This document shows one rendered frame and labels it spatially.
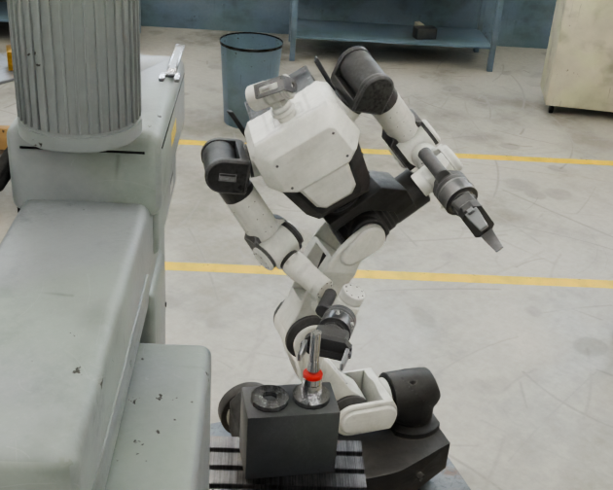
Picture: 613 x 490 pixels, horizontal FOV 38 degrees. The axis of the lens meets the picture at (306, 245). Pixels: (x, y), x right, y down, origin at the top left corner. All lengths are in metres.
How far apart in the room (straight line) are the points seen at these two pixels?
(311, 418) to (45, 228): 0.88
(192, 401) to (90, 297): 0.25
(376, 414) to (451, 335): 1.77
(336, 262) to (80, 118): 1.19
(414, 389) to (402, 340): 1.56
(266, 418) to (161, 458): 0.79
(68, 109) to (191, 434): 0.53
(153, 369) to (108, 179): 0.34
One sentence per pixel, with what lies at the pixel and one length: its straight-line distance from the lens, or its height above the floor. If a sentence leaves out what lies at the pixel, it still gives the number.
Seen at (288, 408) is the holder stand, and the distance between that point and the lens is 2.13.
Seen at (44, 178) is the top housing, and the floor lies 1.80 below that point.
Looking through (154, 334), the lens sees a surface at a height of 1.51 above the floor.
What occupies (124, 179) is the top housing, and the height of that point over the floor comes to 1.81.
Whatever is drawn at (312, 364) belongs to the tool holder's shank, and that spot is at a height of 1.23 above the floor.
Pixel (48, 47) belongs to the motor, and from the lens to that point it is 1.42.
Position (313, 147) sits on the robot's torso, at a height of 1.61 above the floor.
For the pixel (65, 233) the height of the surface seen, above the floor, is 1.76.
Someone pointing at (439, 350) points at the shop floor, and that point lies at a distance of 4.41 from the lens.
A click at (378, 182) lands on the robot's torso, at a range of 2.47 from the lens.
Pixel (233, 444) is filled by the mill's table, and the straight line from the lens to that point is 2.31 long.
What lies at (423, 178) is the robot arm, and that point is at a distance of 2.24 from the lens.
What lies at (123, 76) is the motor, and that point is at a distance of 1.45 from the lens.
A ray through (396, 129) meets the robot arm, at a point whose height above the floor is 1.61.
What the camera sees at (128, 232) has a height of 1.76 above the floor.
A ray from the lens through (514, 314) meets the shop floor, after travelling 4.81.
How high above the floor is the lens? 2.45
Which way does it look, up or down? 28 degrees down
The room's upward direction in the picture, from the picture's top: 4 degrees clockwise
